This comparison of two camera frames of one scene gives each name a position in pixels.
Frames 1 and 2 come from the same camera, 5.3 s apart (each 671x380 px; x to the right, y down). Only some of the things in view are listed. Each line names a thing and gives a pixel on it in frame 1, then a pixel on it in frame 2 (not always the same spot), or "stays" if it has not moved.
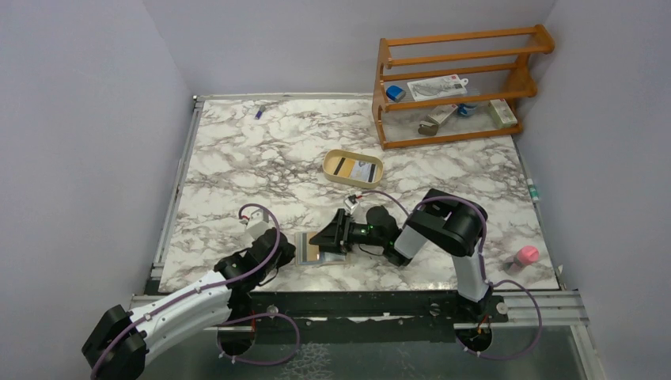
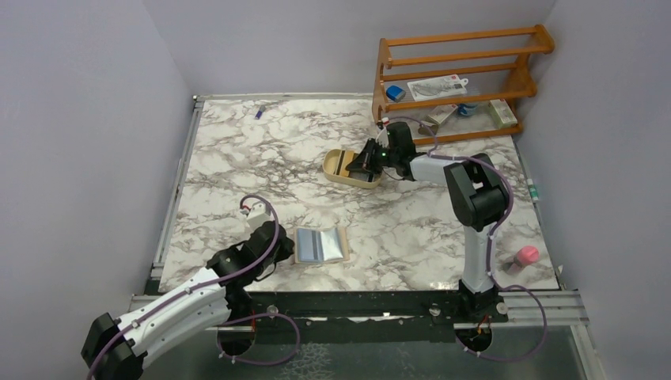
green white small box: x=502 y=113 stays
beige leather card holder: x=308 y=253 stays
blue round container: x=467 y=109 stays
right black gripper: x=339 y=231 → x=371 y=159
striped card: x=307 y=252 → x=362 y=176
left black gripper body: x=282 y=246 stays
